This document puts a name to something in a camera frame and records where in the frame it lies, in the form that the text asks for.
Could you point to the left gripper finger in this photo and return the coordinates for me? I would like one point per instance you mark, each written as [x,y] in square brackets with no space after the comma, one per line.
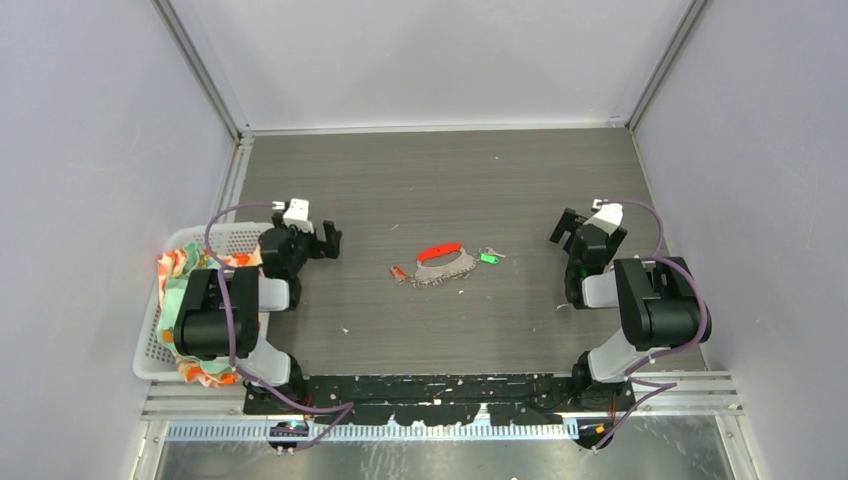
[278,219]
[329,246]

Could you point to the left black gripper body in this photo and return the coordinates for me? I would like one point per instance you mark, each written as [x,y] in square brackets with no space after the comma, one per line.
[300,243]

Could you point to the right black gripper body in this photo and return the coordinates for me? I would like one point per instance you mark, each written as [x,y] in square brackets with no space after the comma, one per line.
[572,269]

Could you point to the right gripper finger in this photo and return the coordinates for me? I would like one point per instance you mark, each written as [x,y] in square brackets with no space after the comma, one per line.
[566,226]
[619,234]

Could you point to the green tagged key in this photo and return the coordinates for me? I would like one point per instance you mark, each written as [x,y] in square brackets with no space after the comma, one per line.
[490,256]

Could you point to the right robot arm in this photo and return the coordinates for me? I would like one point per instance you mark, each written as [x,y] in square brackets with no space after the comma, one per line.
[660,309]

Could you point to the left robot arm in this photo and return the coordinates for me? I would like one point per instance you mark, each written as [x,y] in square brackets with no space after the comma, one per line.
[267,366]

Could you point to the colourful patterned cloth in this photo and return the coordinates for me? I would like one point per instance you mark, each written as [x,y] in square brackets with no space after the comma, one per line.
[173,278]

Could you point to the white plastic basket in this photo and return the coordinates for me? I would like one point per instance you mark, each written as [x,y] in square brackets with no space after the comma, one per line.
[153,361]

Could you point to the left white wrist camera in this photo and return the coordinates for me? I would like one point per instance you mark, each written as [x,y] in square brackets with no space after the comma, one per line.
[296,214]

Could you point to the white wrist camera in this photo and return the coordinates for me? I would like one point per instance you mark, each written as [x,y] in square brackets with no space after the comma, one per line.
[607,215]
[296,214]

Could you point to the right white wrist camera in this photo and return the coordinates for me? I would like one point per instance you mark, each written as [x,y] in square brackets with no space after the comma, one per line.
[607,215]

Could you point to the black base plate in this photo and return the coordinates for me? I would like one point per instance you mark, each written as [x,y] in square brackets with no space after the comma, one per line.
[451,400]

